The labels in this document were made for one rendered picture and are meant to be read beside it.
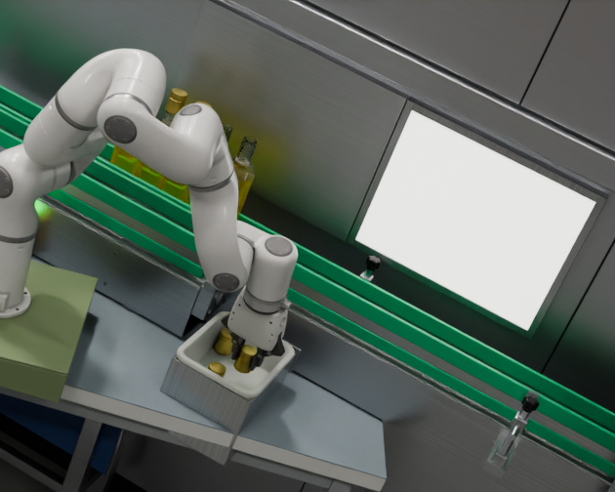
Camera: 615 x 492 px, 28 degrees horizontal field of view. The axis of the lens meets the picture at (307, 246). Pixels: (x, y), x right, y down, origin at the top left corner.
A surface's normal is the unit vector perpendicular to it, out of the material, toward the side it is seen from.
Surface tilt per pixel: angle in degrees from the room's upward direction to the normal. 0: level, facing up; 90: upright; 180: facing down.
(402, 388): 90
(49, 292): 4
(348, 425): 0
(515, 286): 90
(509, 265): 90
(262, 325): 106
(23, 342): 4
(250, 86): 90
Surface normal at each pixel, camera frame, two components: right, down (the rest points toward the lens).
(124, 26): -0.36, 0.32
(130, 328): 0.34, -0.83
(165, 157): -0.11, 0.64
